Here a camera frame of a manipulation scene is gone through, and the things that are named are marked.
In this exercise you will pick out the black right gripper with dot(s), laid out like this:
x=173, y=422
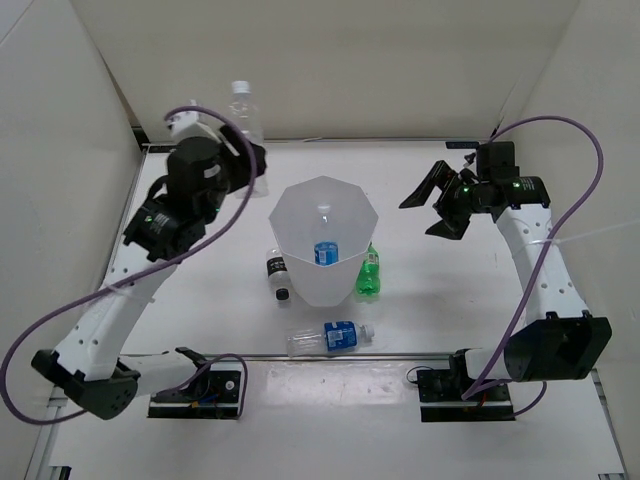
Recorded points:
x=442, y=177

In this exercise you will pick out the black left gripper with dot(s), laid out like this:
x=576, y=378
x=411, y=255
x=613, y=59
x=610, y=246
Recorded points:
x=234, y=138

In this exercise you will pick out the clear unlabelled plastic bottle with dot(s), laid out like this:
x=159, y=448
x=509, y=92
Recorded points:
x=244, y=113

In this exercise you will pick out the blue label bottle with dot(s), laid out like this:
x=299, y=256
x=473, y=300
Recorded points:
x=326, y=250
x=329, y=339

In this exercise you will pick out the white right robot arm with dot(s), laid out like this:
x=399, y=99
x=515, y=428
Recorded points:
x=553, y=336

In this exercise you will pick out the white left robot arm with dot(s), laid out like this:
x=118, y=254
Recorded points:
x=167, y=228

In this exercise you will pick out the white translucent plastic bin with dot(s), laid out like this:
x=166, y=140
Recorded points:
x=292, y=221

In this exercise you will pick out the green plastic bottle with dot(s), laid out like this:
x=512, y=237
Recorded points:
x=368, y=283

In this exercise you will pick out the black label small bottle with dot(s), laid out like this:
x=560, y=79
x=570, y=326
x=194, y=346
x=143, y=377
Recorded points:
x=278, y=276

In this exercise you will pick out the blue label bottle on table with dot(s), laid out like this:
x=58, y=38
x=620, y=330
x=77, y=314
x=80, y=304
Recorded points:
x=329, y=339

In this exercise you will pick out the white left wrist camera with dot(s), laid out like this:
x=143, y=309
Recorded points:
x=189, y=124

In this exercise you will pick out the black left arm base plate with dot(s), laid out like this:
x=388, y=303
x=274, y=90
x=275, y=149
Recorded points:
x=217, y=392

